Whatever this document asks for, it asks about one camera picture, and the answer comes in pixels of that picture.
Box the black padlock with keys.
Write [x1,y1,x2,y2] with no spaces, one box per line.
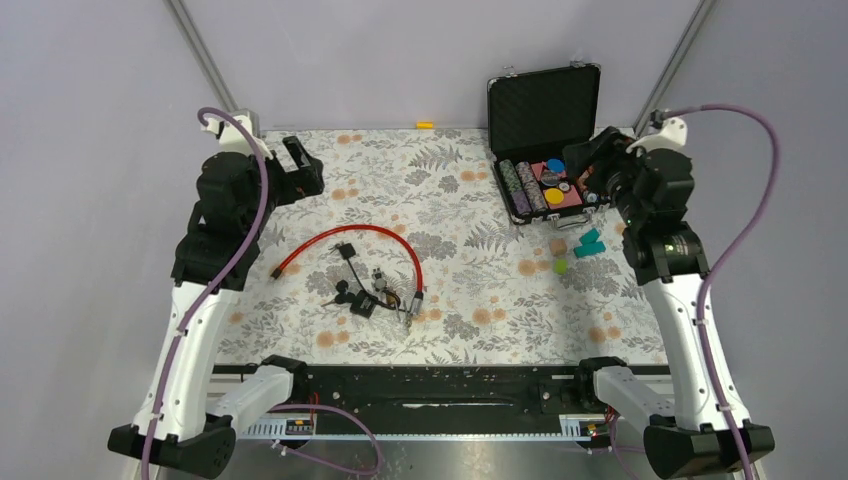
[322,280,377,318]

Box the yellow poker chip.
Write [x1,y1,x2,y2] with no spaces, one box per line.
[543,188,565,208]

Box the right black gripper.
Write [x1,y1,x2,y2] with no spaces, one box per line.
[562,125,650,226]

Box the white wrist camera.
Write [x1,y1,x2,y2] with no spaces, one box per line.
[201,109,272,159]
[625,110,688,154]

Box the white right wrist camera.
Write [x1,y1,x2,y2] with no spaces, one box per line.
[625,110,688,154]

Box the black poker chip case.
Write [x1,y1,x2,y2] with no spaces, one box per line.
[486,62,608,229]

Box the blue poker chip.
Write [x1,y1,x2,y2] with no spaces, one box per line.
[545,158,566,174]

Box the brass padlock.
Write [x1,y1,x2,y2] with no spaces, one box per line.
[371,268,405,321]

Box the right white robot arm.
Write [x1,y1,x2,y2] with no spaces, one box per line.
[563,127,775,479]

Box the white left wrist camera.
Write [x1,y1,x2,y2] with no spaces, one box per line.
[201,109,272,159]

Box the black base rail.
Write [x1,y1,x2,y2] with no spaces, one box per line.
[237,365,608,441]

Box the red cable lock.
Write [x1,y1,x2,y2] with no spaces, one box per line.
[270,223,426,330]

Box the green cube block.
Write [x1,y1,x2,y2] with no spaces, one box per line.
[553,258,568,275]

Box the wooden cube block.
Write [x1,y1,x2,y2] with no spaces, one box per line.
[549,238,568,257]

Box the teal block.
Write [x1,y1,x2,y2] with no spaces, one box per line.
[573,228,606,258]

